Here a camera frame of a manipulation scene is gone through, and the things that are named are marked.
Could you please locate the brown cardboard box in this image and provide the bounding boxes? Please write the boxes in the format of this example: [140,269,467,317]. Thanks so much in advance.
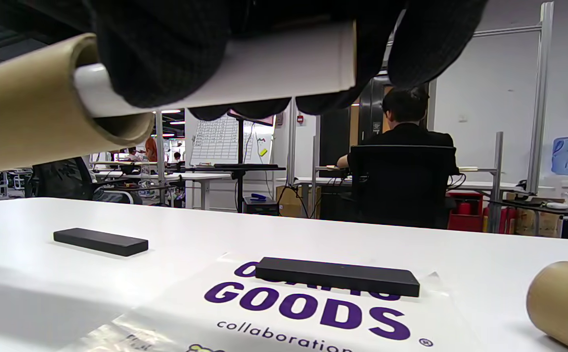
[276,185,321,219]

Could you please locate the colourful cartoon animal poster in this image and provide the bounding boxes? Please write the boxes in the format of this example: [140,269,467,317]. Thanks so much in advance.
[73,22,358,118]

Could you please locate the whiteboard with grid chart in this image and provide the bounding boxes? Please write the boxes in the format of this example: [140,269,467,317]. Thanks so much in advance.
[190,115,275,167]

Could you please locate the dark door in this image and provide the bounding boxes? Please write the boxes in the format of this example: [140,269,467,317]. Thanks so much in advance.
[319,78,388,166]

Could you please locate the white office desk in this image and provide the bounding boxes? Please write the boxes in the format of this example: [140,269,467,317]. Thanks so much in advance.
[294,166,556,220]

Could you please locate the person's right hand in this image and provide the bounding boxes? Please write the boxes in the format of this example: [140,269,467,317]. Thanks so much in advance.
[83,0,487,121]

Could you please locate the white poster purple lettering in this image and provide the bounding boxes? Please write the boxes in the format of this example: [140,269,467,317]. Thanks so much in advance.
[64,252,490,352]

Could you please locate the pink screen monitor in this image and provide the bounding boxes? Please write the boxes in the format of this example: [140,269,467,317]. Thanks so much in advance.
[227,110,274,127]

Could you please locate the red storage cabinet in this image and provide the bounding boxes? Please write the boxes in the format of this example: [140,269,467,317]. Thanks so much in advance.
[448,191,483,231]

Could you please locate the silver aluminium frame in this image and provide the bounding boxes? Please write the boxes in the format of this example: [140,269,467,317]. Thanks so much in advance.
[472,1,554,195]

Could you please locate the black monitor stand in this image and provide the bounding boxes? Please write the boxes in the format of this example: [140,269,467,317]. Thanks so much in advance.
[181,117,287,214]

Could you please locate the black office chair chrome base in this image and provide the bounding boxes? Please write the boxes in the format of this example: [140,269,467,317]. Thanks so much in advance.
[347,144,458,229]

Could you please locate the long white background table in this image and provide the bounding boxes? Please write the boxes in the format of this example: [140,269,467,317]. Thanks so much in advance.
[91,160,231,211]

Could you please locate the white metal pole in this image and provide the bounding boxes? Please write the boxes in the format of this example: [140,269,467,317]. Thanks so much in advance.
[155,110,165,197]
[287,98,297,185]

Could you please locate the black bar weight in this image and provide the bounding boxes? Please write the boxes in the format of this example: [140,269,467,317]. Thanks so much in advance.
[255,257,420,298]
[53,228,149,257]

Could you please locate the brown cardboard mailing tube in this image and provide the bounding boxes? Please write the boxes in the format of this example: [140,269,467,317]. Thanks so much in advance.
[0,33,155,176]
[526,262,568,352]

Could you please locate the black shoulder bag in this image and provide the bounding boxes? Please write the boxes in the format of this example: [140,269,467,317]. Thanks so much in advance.
[24,157,93,201]

